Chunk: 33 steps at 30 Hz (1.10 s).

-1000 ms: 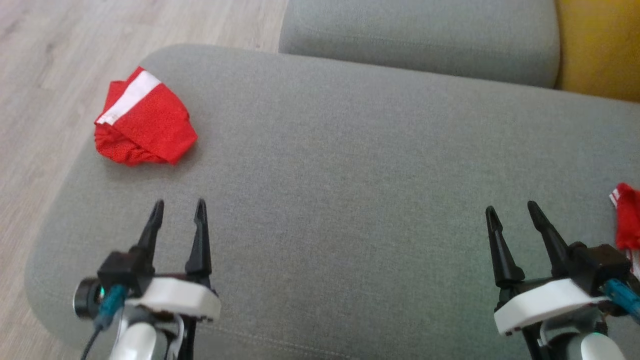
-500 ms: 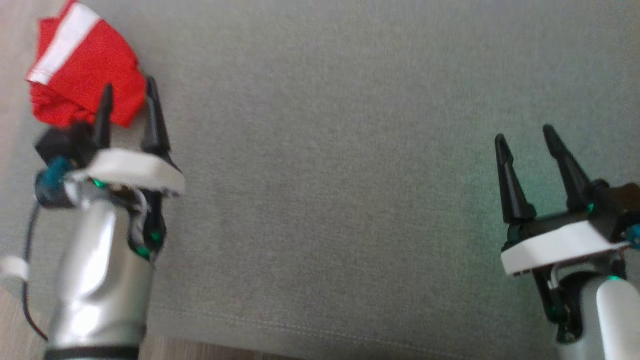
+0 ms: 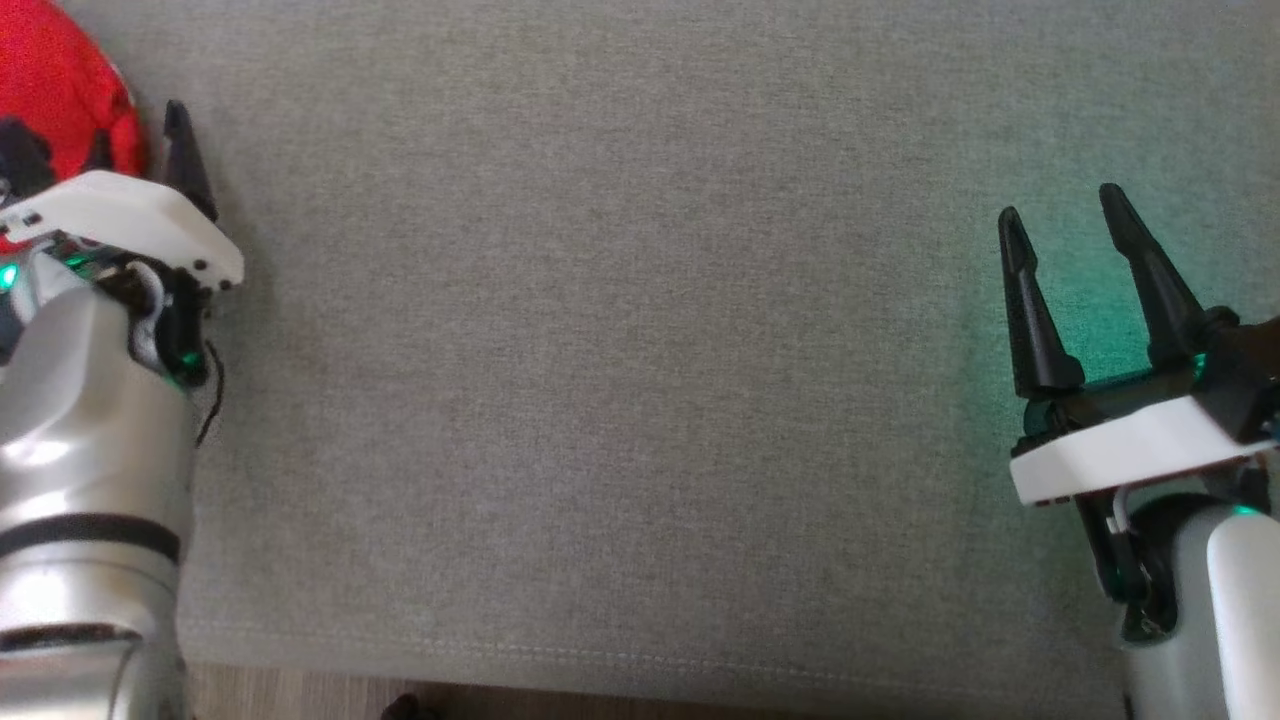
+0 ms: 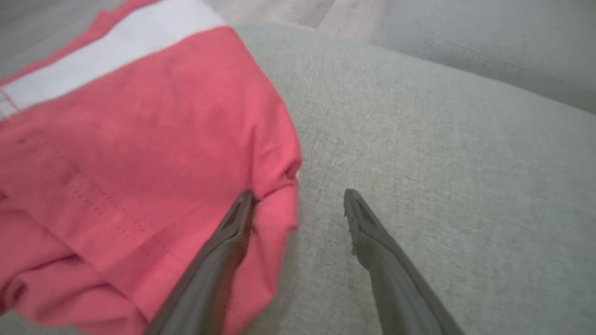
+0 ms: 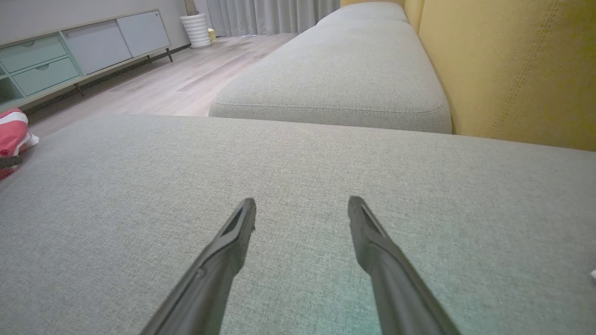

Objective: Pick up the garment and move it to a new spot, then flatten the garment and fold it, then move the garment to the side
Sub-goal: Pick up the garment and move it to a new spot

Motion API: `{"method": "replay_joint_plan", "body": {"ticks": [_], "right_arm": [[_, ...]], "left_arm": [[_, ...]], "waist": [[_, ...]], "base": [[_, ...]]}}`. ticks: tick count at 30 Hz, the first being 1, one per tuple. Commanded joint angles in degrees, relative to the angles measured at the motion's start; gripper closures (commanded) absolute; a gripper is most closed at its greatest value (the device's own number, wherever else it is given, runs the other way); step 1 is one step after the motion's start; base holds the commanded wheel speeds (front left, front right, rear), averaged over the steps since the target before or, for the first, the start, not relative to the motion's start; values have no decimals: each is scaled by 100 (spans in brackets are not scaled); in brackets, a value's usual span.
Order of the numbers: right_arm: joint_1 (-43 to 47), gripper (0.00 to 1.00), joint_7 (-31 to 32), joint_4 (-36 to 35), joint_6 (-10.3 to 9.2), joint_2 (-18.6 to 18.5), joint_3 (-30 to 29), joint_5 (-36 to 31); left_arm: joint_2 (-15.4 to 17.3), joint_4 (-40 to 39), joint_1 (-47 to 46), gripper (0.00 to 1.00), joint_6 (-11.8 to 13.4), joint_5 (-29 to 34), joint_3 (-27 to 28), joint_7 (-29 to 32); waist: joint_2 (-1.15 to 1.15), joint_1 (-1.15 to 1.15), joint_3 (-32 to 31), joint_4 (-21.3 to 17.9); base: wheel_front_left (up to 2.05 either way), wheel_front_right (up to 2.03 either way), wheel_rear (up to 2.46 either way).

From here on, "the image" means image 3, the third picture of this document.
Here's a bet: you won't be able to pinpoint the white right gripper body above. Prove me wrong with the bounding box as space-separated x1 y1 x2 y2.
1008 365 1280 633

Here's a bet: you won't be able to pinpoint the grey sofa seat cushions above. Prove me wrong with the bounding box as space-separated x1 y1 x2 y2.
0 0 1280 716

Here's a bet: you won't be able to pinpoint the thin black cable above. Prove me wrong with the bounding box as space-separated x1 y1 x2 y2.
195 340 227 448

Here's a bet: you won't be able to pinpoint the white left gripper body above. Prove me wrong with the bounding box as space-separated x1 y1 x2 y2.
0 170 244 389

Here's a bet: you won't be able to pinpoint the red white polo shirt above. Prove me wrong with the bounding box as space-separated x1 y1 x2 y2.
0 0 147 251

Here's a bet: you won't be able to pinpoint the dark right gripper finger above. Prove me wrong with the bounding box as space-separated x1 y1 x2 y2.
1100 184 1211 366
998 207 1084 399

